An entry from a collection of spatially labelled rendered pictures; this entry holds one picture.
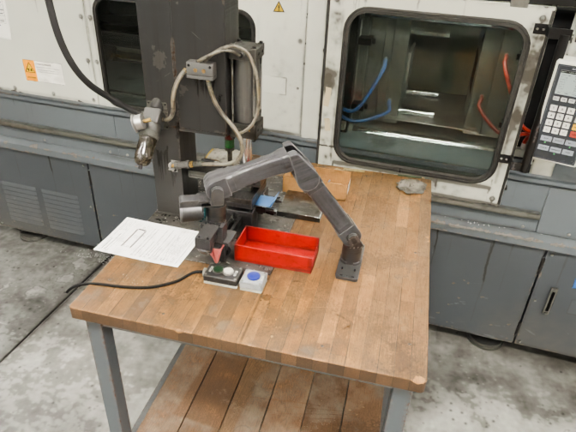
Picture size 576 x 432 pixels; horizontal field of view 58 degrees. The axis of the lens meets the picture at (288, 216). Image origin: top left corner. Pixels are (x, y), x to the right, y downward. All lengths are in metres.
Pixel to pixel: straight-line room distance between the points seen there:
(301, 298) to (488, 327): 1.41
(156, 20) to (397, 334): 1.13
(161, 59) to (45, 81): 1.34
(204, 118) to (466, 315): 1.63
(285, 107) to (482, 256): 1.11
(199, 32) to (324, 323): 0.91
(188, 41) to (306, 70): 0.76
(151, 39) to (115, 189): 1.40
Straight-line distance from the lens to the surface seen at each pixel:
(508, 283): 2.60
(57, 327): 2.93
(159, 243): 1.79
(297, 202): 1.96
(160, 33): 1.69
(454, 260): 2.53
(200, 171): 1.83
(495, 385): 2.72
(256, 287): 1.54
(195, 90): 1.69
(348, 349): 1.41
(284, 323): 1.46
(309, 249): 1.73
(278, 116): 2.39
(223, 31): 1.61
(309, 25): 2.24
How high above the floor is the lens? 1.90
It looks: 32 degrees down
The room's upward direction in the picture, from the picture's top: 3 degrees clockwise
